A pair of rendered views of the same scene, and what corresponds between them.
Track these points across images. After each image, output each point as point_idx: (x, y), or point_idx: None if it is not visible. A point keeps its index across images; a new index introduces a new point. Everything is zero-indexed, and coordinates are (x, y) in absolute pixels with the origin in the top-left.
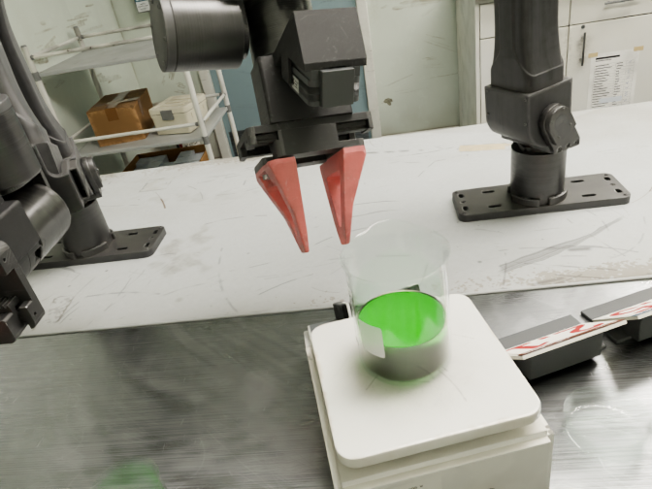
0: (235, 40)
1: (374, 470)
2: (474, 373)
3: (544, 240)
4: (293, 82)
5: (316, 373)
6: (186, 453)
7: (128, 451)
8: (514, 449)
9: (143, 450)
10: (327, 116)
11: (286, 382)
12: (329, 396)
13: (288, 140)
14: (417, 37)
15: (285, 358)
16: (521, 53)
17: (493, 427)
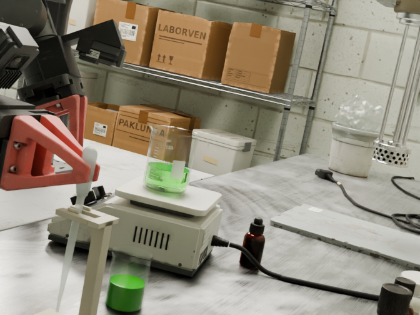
0: (45, 22)
1: (202, 220)
2: (192, 190)
3: (70, 188)
4: (90, 53)
5: (128, 210)
6: (72, 285)
7: (39, 295)
8: (219, 212)
9: (46, 292)
10: (75, 77)
11: (62, 253)
12: (167, 201)
13: (75, 85)
14: None
15: (40, 247)
16: None
17: (219, 199)
